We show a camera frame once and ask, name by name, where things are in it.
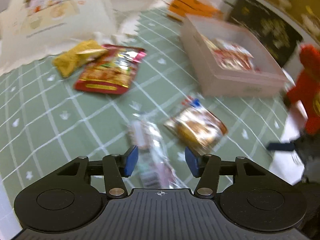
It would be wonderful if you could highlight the clear pink snack packet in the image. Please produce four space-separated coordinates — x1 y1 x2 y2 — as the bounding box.
128 114 187 189

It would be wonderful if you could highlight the brown cookie snack packet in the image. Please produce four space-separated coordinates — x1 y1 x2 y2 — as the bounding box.
164 96 228 155

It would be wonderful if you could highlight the red chicken snack packet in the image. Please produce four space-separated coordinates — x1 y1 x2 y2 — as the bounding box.
73 44 147 95

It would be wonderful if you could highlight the red round-picture snack packet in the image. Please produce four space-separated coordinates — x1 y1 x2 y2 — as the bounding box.
202 35 260 72

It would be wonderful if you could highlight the yellow snack packet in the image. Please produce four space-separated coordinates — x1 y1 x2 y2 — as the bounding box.
52 40 108 78

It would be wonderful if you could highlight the green checked tablecloth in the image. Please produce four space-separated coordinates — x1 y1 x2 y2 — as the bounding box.
1 8 287 202

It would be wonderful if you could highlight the pink cardboard box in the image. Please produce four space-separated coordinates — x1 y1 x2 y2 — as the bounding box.
181 15 288 97

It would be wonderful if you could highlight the red plush toy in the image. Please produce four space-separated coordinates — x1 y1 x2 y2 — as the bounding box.
283 44 319 135

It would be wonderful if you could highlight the black gold patterned box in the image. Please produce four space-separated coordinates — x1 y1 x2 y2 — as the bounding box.
227 0 303 67

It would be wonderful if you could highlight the orange package in plastic bag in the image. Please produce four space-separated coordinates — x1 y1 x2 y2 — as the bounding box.
167 0 224 22

